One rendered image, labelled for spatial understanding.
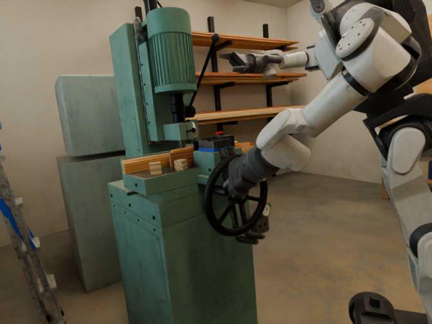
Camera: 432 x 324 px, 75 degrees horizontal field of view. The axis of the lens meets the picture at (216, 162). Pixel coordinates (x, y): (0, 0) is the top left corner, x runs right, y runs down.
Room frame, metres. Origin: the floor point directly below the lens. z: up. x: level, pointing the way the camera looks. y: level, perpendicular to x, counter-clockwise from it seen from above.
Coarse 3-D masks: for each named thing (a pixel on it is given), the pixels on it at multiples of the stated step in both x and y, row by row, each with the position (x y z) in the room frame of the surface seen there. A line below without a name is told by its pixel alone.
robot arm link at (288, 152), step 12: (276, 144) 0.63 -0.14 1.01; (288, 144) 0.63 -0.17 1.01; (300, 144) 0.65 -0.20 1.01; (252, 156) 0.69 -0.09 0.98; (264, 156) 0.65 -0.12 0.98; (276, 156) 0.64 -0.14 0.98; (288, 156) 0.64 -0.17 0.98; (300, 156) 0.64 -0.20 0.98; (264, 168) 0.67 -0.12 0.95; (276, 168) 0.68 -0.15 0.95; (300, 168) 0.65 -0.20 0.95
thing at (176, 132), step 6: (168, 126) 1.22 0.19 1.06; (174, 126) 1.18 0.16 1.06; (180, 126) 1.15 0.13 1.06; (186, 126) 1.17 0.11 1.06; (192, 126) 1.19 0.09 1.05; (168, 132) 1.22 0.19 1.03; (174, 132) 1.18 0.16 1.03; (180, 132) 1.15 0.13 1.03; (186, 132) 1.17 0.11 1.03; (192, 132) 1.19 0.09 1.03; (168, 138) 1.23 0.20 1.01; (174, 138) 1.19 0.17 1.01; (180, 138) 1.15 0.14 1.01; (186, 138) 1.17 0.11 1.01; (192, 138) 1.19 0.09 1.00
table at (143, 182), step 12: (168, 168) 1.08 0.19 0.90; (192, 168) 1.04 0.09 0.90; (132, 180) 1.01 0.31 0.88; (144, 180) 0.92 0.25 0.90; (156, 180) 0.95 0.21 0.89; (168, 180) 0.98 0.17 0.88; (180, 180) 1.01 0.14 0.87; (192, 180) 1.04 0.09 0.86; (204, 180) 1.01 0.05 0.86; (144, 192) 0.93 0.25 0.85; (156, 192) 0.95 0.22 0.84
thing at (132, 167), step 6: (240, 144) 1.41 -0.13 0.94; (246, 144) 1.43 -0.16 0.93; (168, 156) 1.16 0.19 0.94; (132, 162) 1.07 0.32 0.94; (138, 162) 1.08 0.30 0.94; (144, 162) 1.09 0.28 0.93; (150, 162) 1.11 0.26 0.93; (162, 162) 1.14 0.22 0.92; (168, 162) 1.16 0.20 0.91; (126, 168) 1.05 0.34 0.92; (132, 168) 1.06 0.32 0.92; (138, 168) 1.07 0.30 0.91; (144, 168) 1.09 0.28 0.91
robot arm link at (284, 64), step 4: (264, 52) 1.40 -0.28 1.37; (268, 52) 1.40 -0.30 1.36; (272, 52) 1.41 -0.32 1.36; (276, 52) 1.41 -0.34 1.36; (280, 52) 1.42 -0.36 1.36; (280, 56) 1.42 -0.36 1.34; (284, 56) 1.42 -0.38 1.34; (284, 60) 1.41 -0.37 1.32; (288, 60) 1.42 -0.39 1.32; (280, 64) 1.45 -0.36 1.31; (284, 64) 1.42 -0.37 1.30; (288, 64) 1.43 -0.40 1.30; (280, 68) 1.46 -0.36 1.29; (284, 68) 1.44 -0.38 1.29
